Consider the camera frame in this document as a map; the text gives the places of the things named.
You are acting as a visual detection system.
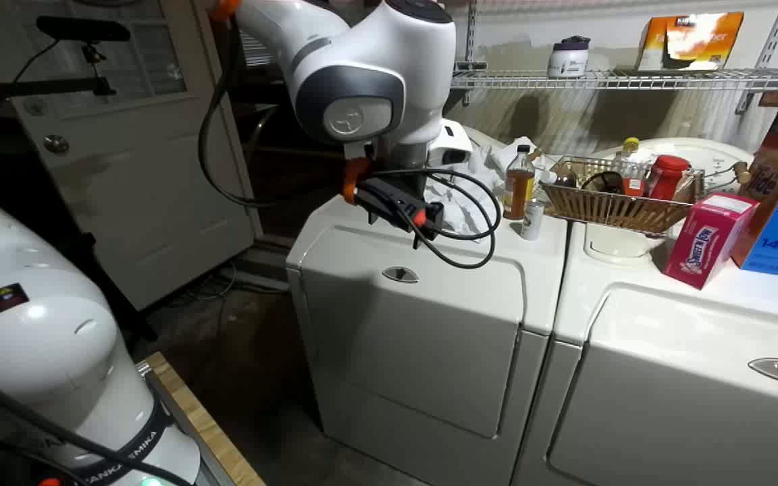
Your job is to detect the wicker basket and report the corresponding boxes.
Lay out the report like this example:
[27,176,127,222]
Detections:
[536,156,707,237]

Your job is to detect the white jar with dark lid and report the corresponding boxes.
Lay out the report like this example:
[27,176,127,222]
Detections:
[545,33,593,80]

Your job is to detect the black camera on stand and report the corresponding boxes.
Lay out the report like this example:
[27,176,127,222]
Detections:
[0,14,133,103]

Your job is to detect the small white seasoning container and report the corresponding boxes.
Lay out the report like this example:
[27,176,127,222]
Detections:
[515,201,545,243]

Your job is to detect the metal door knob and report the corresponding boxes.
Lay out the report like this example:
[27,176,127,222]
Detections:
[41,133,72,156]

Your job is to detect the wooden table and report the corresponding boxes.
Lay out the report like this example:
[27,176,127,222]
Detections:
[135,347,269,486]

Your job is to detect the brown cardboard package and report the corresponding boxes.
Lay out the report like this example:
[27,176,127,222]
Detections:
[735,110,778,218]

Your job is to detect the yellow-capped bottle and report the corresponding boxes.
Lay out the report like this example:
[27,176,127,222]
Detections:
[612,135,642,177]

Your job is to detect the red container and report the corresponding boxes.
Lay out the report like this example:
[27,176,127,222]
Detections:
[644,153,694,201]

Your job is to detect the white clothing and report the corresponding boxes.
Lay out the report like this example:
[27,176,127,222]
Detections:
[424,133,534,243]

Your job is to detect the orange box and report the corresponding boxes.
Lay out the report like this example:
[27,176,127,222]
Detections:
[634,7,747,75]

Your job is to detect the white washing machine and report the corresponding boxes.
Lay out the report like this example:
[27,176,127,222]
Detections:
[283,191,572,486]

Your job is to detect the white dryer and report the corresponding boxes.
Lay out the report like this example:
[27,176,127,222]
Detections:
[507,133,778,486]

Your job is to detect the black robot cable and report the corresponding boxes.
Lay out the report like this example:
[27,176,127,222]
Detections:
[193,7,505,273]

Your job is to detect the white panel door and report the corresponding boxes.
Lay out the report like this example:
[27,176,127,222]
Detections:
[0,0,261,313]

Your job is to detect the pink box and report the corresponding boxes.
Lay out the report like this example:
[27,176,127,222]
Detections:
[661,191,762,291]

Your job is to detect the amber bottle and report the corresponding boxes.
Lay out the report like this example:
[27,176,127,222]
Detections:
[501,143,540,224]

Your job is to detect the white wire shelf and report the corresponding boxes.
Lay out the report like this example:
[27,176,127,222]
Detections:
[447,0,778,116]

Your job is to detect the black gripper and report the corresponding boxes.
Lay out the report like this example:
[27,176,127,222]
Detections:
[354,172,447,239]

